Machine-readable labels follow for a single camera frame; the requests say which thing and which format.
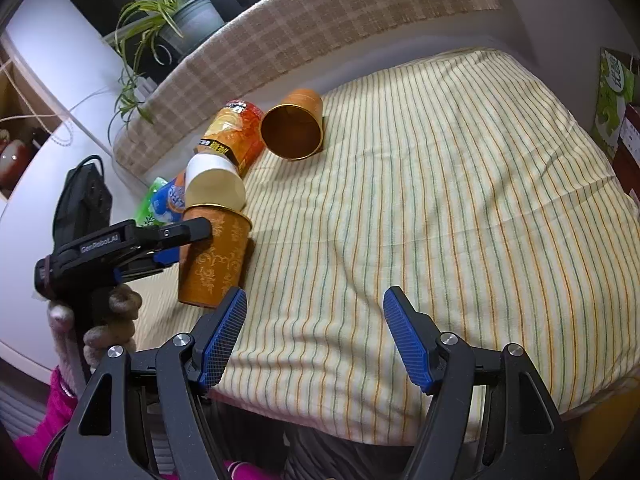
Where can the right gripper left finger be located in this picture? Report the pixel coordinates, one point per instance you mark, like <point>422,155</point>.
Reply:
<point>107,437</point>

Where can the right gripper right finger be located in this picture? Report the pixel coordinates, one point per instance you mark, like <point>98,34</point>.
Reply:
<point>491,415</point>

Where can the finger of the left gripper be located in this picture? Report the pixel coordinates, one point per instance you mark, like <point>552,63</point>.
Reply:
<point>160,245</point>

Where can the orange patterned paper cup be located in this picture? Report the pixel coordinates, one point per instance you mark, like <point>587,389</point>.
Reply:
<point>209,268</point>

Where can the pink sleeve forearm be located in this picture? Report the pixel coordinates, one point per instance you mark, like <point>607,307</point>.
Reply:
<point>61,404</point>

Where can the white paper cup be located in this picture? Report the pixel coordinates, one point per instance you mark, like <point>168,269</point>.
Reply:
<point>213,179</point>

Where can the left gloved hand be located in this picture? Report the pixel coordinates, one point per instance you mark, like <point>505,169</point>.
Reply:
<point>116,330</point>

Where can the green snack can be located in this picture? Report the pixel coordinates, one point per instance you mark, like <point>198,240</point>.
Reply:
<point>145,215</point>

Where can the blue orange snack can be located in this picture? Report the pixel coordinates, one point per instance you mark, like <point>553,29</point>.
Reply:
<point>169,201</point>

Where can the red ceramic vase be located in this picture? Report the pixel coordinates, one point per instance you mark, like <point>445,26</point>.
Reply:
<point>15,157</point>

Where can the red orange chips can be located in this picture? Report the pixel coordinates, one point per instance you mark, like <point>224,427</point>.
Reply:
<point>235,134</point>

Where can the wooden shelf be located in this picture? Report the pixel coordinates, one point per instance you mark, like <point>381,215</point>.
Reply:
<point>27,111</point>

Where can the potted spider plant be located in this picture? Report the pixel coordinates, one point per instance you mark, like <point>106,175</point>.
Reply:
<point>162,28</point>

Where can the striped yellow sheet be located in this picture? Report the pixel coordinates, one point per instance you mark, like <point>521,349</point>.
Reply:
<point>465,181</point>

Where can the red cardboard box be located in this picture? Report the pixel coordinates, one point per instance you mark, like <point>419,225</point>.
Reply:
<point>626,161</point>

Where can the brown plaid blanket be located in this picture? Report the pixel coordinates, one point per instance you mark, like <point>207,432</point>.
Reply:
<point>263,43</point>

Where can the green white carton box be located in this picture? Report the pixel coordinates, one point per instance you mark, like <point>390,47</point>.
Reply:
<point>618,84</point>

